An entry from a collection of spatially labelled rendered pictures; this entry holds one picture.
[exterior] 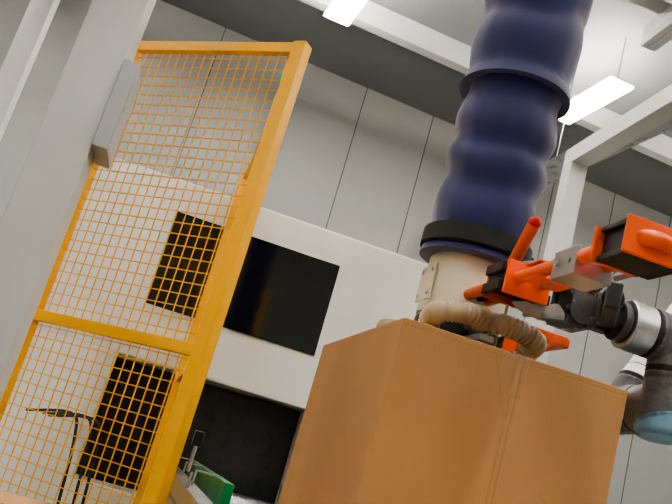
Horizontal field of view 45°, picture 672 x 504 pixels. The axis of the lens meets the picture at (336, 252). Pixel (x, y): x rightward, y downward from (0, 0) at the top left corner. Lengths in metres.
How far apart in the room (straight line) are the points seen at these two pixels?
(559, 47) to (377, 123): 10.24
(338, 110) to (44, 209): 9.50
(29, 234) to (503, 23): 1.47
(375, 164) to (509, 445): 10.53
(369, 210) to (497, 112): 9.89
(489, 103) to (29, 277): 1.42
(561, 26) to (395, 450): 0.97
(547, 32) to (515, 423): 0.83
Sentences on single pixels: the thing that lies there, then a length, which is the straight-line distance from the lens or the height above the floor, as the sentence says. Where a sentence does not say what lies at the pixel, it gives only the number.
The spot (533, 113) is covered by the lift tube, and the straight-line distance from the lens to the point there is 1.70.
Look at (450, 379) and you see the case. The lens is 1.29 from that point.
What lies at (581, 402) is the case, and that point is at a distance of 1.38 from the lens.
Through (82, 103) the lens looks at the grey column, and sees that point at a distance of 2.62.
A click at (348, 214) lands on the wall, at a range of 11.41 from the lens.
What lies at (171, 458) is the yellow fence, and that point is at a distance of 2.51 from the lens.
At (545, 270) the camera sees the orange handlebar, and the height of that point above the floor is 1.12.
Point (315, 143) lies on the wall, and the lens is 11.53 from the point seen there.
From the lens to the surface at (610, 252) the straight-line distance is 1.10.
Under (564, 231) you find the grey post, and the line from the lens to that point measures 5.40.
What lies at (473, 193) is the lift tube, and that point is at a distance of 1.61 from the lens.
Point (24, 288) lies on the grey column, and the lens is 2.48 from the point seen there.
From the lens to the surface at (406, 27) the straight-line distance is 10.21.
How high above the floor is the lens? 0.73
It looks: 15 degrees up
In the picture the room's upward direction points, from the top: 16 degrees clockwise
